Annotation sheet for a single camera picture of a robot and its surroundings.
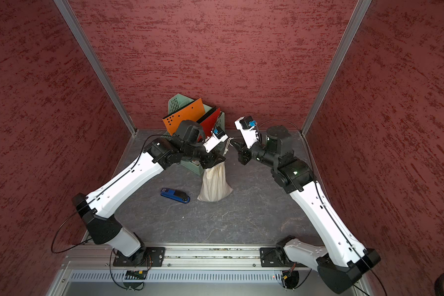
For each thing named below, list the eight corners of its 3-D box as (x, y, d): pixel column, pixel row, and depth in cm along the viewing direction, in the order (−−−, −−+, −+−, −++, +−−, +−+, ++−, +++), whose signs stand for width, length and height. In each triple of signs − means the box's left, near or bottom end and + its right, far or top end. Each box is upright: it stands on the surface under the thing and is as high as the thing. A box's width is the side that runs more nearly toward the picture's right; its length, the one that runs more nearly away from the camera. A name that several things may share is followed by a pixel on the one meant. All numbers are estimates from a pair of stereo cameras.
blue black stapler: (162, 195, 93) (159, 192, 90) (166, 189, 96) (164, 185, 93) (187, 204, 91) (186, 201, 87) (191, 197, 93) (189, 194, 90)
